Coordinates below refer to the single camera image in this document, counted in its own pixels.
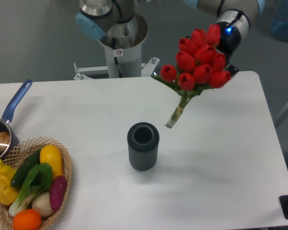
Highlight yellow squash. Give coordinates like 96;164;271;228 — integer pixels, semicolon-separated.
40;145;63;180

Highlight dark grey ribbed vase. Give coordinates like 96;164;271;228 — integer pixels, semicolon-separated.
127;122;160;171

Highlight brown bread roll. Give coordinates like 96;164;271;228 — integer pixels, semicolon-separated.
0;132;11;152

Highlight orange fruit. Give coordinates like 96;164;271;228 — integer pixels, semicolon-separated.
12;209;42;230

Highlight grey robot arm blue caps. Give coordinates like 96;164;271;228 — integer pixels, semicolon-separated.
75;0;265;78

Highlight blue handled saucepan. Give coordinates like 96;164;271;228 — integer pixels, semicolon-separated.
0;80;33;160

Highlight blue translucent container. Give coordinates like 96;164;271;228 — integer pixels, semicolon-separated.
269;0;288;42

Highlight beige onion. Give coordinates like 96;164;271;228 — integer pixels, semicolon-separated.
32;192;54;218

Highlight purple sweet potato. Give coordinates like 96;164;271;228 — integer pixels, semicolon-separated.
49;175;67;211

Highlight woven wicker basket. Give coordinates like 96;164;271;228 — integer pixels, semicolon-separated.
0;137;72;230

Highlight green cucumber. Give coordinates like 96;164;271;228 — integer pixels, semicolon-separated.
10;149;42;187

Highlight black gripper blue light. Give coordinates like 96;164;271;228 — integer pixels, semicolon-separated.
216;22;242;77

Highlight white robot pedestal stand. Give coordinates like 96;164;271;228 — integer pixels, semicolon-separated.
74;44;160;80

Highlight green bok choy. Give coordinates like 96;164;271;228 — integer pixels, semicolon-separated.
9;163;52;217

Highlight yellow bell pepper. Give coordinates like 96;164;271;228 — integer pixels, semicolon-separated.
0;159;19;206

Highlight red tulip bouquet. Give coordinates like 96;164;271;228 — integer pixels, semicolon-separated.
151;24;232;128

